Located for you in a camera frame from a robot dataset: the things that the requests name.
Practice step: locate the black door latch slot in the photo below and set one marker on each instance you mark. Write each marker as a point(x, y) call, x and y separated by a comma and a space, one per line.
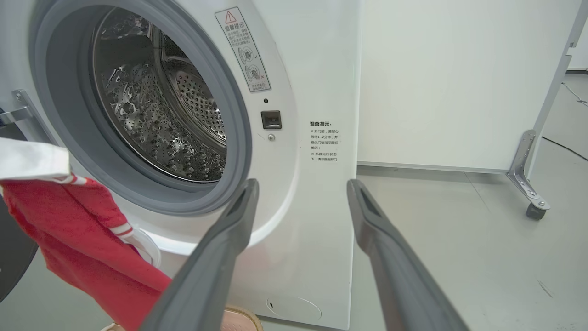
point(271, 119)

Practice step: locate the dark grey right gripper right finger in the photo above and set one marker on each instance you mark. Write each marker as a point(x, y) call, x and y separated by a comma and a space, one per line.
point(404, 294)

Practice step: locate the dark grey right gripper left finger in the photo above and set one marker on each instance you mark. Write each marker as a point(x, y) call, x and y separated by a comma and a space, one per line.
point(202, 285)

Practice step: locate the red and white garment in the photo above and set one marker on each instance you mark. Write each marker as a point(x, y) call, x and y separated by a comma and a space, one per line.
point(78, 230)

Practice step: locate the perforated steel washer drum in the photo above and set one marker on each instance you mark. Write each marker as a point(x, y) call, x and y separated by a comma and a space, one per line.
point(151, 124)

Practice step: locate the white partition panel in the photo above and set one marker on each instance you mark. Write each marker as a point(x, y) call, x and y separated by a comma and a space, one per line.
point(450, 82)

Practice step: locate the black caster wheel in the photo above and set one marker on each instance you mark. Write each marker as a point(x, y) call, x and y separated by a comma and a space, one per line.
point(535, 211)

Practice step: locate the silver door hinge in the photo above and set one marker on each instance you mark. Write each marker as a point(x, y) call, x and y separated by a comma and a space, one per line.
point(18, 112)

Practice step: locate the round filter cover flap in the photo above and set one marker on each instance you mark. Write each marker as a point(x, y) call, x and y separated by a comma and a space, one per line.
point(294, 308)

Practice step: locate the silver metal caster bracket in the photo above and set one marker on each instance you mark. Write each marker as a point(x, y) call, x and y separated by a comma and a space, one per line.
point(521, 170)

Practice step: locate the cream perforated basket brown rim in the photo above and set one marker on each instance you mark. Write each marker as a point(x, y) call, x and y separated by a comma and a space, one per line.
point(243, 319)

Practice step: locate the white front-load washing machine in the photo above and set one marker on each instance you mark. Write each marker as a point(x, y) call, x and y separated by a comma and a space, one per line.
point(312, 230)

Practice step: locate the glass washing machine door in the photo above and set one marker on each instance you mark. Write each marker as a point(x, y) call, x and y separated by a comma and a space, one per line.
point(14, 257)

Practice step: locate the warning sticker with red triangle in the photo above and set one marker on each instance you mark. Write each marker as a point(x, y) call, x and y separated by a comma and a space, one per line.
point(243, 50)

